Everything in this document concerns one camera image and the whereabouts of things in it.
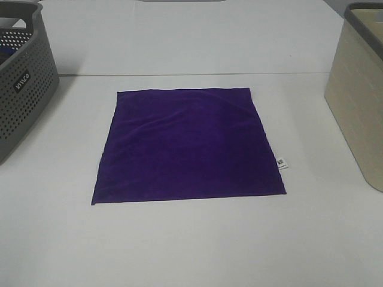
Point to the blue towel in basket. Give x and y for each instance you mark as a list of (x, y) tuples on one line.
[(5, 53)]

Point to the grey perforated plastic basket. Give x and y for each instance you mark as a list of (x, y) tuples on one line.
[(29, 77)]

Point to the purple microfiber towel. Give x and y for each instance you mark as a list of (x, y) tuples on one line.
[(186, 144)]

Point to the beige plastic storage bin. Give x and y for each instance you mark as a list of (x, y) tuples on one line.
[(354, 88)]

